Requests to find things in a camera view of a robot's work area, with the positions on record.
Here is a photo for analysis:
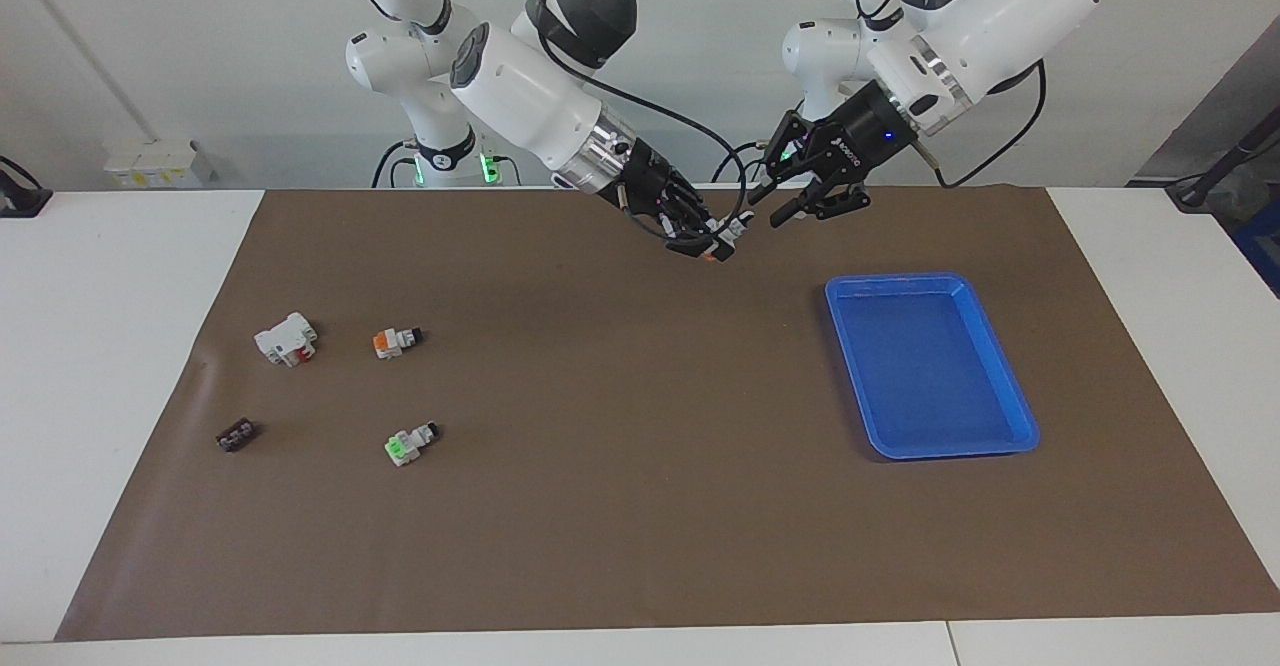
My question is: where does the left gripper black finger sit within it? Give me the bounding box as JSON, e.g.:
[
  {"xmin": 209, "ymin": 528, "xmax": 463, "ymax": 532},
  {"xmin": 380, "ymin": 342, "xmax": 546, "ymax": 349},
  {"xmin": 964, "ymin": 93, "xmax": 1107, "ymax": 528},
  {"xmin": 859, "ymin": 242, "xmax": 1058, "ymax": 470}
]
[
  {"xmin": 762, "ymin": 111, "xmax": 841, "ymax": 192},
  {"xmin": 770, "ymin": 161, "xmax": 873, "ymax": 229}
]

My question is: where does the blue plastic tray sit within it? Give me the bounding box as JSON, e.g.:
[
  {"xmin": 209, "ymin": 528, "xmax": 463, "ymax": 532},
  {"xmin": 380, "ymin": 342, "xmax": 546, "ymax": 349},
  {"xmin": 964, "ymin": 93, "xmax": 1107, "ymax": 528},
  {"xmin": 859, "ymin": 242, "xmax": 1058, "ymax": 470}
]
[{"xmin": 824, "ymin": 272, "xmax": 1041, "ymax": 461}]

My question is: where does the blue crate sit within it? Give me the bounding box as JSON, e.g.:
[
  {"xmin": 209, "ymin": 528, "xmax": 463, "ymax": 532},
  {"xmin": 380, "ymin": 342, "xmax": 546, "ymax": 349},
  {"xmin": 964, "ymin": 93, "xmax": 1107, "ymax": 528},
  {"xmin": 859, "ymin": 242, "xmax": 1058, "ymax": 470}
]
[{"xmin": 1232, "ymin": 201, "xmax": 1280, "ymax": 299}]

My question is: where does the black right arm base cable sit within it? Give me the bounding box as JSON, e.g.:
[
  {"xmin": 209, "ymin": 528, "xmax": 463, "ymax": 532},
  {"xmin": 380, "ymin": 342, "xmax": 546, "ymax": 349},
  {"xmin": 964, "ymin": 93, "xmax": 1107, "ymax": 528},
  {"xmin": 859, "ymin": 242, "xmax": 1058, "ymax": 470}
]
[{"xmin": 372, "ymin": 139, "xmax": 417, "ymax": 189}]

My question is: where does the black left arm base cable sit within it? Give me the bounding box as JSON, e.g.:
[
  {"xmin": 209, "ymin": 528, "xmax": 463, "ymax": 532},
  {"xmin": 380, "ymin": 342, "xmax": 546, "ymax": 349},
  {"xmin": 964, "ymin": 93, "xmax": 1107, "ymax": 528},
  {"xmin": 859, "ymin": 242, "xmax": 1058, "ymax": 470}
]
[{"xmin": 711, "ymin": 96, "xmax": 801, "ymax": 185}]

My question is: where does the white circuit breaker red lever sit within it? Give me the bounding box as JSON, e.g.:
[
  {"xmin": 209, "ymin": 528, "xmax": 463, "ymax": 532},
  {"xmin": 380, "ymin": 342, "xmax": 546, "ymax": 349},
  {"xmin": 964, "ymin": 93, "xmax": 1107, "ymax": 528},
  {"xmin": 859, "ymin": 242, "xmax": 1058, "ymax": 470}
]
[{"xmin": 253, "ymin": 311, "xmax": 320, "ymax": 369}]

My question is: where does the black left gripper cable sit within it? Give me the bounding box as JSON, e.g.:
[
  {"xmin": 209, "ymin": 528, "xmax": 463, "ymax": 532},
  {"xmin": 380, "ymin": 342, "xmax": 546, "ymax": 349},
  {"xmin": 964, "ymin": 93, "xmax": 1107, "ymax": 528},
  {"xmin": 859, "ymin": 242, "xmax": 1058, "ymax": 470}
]
[{"xmin": 845, "ymin": 0, "xmax": 1048, "ymax": 190}]

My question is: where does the black stand pole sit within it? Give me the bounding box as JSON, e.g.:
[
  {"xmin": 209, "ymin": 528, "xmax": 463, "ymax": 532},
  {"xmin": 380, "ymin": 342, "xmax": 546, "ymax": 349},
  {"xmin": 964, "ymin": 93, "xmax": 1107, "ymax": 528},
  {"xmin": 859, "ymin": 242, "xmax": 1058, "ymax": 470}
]
[{"xmin": 1165, "ymin": 106, "xmax": 1280, "ymax": 212}]

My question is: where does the black arm base cable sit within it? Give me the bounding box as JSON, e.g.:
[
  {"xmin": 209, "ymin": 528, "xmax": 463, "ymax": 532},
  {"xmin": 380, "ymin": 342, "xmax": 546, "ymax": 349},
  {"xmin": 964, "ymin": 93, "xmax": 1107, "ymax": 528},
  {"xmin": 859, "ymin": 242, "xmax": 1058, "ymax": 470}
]
[
  {"xmin": 711, "ymin": 96, "xmax": 801, "ymax": 185},
  {"xmin": 372, "ymin": 139, "xmax": 417, "ymax": 189}
]

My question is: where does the brown table mat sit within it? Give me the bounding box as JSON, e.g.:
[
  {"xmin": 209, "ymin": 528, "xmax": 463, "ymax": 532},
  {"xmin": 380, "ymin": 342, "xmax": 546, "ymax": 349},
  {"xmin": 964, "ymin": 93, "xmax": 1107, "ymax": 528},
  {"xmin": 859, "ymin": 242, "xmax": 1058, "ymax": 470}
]
[{"xmin": 55, "ymin": 184, "xmax": 1280, "ymax": 642}]

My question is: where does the orange green block selector switch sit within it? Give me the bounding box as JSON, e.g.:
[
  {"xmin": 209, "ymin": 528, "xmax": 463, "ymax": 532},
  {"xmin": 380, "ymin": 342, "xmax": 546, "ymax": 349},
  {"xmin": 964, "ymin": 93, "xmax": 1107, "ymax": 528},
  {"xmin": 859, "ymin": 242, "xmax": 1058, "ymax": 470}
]
[{"xmin": 700, "ymin": 214, "xmax": 757, "ymax": 265}]

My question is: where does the black table clamp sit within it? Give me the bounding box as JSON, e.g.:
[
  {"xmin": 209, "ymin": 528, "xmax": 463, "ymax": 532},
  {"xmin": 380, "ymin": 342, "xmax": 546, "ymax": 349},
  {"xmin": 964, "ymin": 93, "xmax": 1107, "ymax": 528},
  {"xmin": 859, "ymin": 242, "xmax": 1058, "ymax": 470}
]
[{"xmin": 0, "ymin": 156, "xmax": 53, "ymax": 219}]

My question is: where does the green block switch black knob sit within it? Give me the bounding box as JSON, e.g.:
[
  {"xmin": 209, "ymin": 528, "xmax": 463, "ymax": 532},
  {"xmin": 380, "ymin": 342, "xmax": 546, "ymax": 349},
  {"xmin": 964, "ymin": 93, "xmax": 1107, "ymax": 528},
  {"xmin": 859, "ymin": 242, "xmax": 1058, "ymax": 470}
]
[{"xmin": 384, "ymin": 420, "xmax": 442, "ymax": 469}]

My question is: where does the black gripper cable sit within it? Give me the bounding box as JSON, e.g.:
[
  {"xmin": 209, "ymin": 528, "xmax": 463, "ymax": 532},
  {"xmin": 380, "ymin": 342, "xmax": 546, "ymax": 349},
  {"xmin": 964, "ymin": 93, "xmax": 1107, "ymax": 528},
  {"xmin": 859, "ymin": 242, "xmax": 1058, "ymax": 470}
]
[
  {"xmin": 535, "ymin": 0, "xmax": 751, "ymax": 237},
  {"xmin": 845, "ymin": 0, "xmax": 1048, "ymax": 190}
]

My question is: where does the orange block switch black knob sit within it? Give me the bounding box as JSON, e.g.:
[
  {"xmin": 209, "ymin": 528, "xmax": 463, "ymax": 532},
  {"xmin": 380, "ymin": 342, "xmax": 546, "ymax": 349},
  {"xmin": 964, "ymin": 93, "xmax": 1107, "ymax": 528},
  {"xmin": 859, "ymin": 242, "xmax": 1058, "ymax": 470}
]
[{"xmin": 371, "ymin": 325, "xmax": 426, "ymax": 361}]

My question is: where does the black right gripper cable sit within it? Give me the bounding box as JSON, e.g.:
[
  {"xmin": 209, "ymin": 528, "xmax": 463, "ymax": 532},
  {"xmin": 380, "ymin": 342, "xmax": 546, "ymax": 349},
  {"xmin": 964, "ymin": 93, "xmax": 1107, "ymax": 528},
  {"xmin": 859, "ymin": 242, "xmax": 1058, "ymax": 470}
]
[{"xmin": 535, "ymin": 0, "xmax": 751, "ymax": 237}]

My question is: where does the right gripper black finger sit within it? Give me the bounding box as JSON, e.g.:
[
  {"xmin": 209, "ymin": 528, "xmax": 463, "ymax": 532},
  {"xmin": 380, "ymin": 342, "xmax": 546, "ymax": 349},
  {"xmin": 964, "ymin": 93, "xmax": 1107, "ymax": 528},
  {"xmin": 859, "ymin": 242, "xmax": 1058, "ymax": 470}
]
[
  {"xmin": 665, "ymin": 171, "xmax": 723, "ymax": 237},
  {"xmin": 650, "ymin": 226, "xmax": 734, "ymax": 259}
]

